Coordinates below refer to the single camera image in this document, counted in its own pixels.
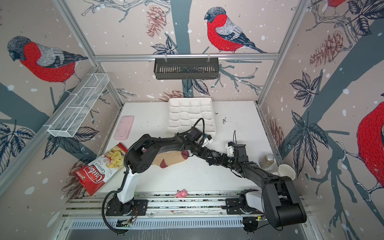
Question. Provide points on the amber jar with lid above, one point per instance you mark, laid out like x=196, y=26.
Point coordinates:
x=267, y=161

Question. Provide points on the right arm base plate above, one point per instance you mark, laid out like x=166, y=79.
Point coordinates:
x=249, y=202

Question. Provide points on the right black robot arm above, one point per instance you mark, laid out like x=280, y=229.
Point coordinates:
x=281, y=203

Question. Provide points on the black grey argyle sock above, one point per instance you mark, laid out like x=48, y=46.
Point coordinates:
x=221, y=160

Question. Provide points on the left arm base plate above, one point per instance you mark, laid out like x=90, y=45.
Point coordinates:
x=131, y=208

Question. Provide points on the white wire mesh shelf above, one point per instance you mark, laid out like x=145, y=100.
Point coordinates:
x=71, y=118

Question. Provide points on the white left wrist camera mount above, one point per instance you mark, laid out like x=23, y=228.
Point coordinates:
x=207, y=140

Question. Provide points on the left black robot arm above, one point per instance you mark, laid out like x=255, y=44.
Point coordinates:
x=143, y=152

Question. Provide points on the horizontal aluminium back bar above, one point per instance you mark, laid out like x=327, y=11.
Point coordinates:
x=148, y=58

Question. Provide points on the red snack chip bag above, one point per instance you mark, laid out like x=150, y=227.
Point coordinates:
x=96, y=173

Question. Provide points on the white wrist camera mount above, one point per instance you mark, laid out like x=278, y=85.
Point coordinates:
x=230, y=149
x=207, y=140

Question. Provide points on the white paper cup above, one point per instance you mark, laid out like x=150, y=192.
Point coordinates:
x=285, y=170

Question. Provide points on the small pink toy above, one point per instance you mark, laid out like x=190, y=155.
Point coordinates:
x=181, y=194

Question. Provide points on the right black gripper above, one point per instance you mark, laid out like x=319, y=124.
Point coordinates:
x=229, y=166

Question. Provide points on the white compartment organizer tray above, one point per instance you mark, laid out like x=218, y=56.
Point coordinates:
x=184, y=112

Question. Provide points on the aluminium front rail frame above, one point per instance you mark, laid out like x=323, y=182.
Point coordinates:
x=160, y=204

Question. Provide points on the beige maroon striped sock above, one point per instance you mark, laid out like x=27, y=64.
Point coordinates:
x=168, y=159

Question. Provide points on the pink rectangular case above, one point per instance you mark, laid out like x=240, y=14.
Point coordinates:
x=124, y=127

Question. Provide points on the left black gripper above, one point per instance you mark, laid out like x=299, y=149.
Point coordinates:
x=207, y=152

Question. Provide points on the black hanging wall basket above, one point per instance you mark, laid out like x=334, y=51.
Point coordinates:
x=186, y=69

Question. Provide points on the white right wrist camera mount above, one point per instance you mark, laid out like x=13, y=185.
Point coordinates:
x=230, y=149

